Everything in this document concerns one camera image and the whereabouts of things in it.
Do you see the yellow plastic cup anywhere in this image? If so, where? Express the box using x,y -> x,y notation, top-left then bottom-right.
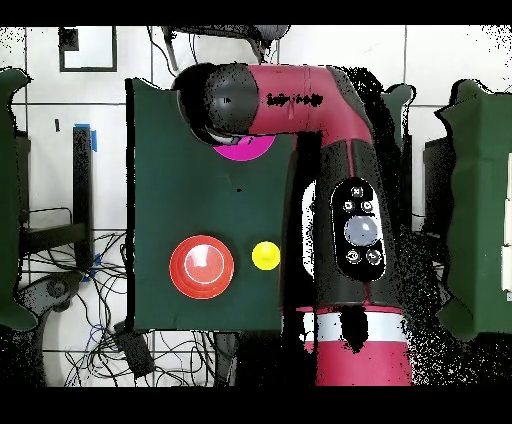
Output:
251,240 -> 282,271

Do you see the pink plastic bowl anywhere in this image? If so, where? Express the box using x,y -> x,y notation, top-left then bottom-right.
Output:
212,134 -> 278,162

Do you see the large red-orange plastic bowl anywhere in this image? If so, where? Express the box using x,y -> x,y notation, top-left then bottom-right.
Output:
168,234 -> 236,300

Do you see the dark green tablecloth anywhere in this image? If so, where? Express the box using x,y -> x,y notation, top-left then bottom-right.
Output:
125,77 -> 415,333

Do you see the black metal stand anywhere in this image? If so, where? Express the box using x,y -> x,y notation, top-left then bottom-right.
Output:
17,125 -> 95,269
401,133 -> 453,237

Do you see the blue tape strip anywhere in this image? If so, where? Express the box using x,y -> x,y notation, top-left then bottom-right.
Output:
73,122 -> 98,153

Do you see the black power box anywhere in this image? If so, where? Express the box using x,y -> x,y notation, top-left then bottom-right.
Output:
113,319 -> 156,379

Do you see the black chair base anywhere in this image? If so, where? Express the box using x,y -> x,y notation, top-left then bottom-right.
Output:
15,269 -> 85,333

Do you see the green cloth side table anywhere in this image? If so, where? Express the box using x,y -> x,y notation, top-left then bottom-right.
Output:
0,66 -> 39,331
435,78 -> 512,341

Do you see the tangle of floor cables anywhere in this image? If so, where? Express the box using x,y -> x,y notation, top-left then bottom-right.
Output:
19,229 -> 225,387

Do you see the black camera tripod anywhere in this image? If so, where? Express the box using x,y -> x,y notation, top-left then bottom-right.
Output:
161,25 -> 291,71

